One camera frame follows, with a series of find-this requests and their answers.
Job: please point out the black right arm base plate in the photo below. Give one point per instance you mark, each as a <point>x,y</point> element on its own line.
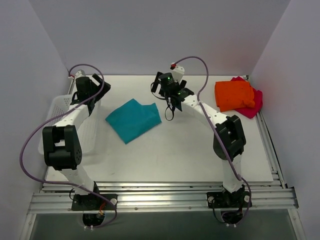
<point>223,200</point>

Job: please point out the aluminium right side rail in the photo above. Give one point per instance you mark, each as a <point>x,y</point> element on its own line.
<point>270,149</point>

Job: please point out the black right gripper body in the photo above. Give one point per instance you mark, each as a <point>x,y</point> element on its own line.
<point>155,85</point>

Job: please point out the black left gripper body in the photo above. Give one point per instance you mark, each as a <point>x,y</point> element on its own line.
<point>102,85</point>

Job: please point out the pink folded t shirt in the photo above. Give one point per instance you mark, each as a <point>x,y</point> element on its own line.
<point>251,110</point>

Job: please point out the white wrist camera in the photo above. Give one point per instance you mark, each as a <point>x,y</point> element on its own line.
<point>78,74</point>
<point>177,72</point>

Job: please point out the aluminium front rail frame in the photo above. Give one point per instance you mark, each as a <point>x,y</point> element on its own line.
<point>135,197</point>

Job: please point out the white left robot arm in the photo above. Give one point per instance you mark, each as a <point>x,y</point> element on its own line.
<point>62,149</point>

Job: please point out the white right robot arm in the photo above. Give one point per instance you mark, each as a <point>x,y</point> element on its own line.
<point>228,135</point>

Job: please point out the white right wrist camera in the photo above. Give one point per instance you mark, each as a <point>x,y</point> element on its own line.
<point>177,72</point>

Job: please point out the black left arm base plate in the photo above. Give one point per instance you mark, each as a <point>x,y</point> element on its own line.
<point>91,202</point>

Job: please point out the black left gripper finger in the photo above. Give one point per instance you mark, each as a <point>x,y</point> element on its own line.
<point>103,88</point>
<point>97,78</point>

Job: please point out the teal t shirt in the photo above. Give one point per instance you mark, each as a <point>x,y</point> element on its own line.
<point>133,119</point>

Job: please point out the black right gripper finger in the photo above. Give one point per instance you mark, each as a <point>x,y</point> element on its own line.
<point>182,84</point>
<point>155,83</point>

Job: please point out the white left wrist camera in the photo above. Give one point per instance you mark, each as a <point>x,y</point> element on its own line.
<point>78,74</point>

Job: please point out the orange folded t shirt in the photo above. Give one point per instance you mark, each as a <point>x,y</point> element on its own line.
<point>222,89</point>

